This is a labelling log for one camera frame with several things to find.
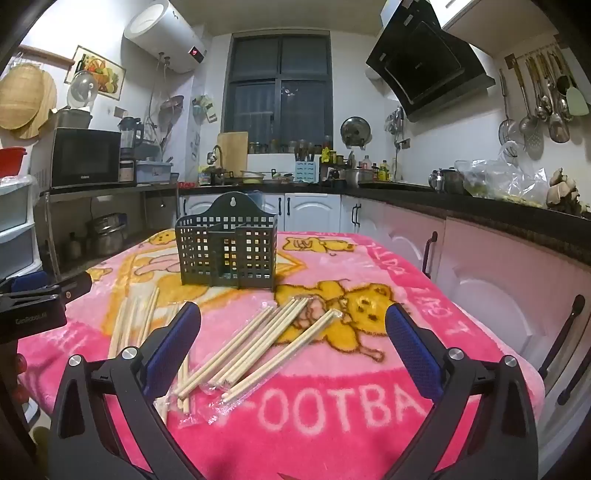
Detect steel pot on microwave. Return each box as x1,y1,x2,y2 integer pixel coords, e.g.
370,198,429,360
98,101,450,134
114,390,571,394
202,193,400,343
55,107,94,130

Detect glass pot lid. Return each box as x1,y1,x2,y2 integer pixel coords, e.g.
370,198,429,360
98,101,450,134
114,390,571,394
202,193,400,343
67,70,100,109

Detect row of windowsill jars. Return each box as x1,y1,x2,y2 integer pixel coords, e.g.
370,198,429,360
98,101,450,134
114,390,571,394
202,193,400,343
248,138,333,155

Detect black microwave oven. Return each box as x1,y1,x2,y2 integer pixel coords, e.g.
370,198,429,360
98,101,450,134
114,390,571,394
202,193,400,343
48,128,123,188

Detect wide steel stockpot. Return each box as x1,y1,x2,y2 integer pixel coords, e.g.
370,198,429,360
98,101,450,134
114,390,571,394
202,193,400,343
342,168,374,186

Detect steel pot lid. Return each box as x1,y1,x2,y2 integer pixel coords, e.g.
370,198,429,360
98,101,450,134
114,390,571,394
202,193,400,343
340,116,372,148

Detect white base cabinets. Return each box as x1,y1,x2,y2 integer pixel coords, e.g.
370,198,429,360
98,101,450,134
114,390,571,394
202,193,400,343
178,193,342,234

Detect black kitchen countertop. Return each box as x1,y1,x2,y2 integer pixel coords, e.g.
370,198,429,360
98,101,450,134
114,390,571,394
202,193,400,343
178,178,591,252

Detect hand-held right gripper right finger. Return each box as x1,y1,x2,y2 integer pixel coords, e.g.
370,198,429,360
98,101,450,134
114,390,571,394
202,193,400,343
385,302,541,480

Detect wooden cutting board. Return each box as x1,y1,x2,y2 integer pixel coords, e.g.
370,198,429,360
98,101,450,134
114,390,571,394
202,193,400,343
217,131,249,172

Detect row of hanging kitchen utensils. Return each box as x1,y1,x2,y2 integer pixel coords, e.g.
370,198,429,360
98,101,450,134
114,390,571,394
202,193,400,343
498,44,591,144

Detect framed fruit picture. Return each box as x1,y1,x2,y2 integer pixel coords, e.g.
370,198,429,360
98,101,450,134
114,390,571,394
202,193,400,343
64,45,126,101

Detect bunch of wooden chopsticks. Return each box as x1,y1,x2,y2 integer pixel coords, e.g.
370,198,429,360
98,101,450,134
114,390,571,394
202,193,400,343
108,286,161,361
174,296,345,414

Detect metal shelf table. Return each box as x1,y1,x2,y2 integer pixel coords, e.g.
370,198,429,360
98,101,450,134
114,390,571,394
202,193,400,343
39,182,181,278

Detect pink printed blanket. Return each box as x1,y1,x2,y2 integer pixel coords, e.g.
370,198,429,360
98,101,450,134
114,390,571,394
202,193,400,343
16,228,546,480

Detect dark framed window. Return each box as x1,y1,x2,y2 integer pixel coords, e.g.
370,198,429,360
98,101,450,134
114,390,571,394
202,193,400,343
222,33,334,151

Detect red plastic basin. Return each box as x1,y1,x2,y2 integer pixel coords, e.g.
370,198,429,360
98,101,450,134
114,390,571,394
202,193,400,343
0,147,27,178

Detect lidded steel pot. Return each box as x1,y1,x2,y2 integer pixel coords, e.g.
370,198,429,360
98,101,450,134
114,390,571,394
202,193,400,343
438,167,466,195

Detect stacked steel pots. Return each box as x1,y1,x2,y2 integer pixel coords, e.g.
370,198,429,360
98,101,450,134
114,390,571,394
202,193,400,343
88,213,129,257

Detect black stove top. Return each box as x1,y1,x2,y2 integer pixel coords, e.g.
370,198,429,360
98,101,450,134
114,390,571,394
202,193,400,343
359,181,432,192

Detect round wooden board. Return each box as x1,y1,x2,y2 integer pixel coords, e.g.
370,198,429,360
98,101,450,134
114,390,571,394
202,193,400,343
18,71,58,139

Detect grey dish bin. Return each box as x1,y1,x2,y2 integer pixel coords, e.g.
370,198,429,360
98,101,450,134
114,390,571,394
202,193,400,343
134,159,174,183

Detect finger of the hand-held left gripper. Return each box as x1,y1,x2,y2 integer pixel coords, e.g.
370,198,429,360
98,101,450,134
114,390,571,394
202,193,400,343
56,273,93,303

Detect white water heater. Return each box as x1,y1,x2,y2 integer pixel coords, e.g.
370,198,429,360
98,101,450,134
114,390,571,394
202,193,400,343
124,0,208,75

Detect group of condiment bottles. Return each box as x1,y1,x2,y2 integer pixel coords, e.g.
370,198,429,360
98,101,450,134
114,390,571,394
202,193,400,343
360,154,393,182

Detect woven bamboo tray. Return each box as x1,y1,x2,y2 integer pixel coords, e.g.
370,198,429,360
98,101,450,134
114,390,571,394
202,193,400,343
0,63,47,131

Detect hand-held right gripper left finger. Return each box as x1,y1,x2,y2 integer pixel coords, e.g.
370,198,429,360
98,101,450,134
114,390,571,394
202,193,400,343
48,301,204,480

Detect dark green utensil holder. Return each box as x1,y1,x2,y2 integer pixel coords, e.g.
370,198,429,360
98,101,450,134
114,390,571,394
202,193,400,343
174,191,279,291

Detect white wall cabinet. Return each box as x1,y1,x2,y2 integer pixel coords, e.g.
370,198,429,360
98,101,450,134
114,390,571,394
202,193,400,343
441,0,568,58

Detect black range hood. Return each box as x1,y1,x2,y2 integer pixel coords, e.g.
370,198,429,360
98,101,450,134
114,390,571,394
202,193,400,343
366,0,497,123

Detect beige lumpy heap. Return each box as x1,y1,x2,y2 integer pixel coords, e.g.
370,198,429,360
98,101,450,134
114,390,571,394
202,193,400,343
547,168,580,210

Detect light blue knife block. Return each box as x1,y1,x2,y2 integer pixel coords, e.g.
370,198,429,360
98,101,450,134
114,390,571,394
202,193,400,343
294,159,320,183

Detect clear plastic bags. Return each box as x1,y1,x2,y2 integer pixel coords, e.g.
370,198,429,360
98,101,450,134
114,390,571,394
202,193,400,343
455,157,552,206

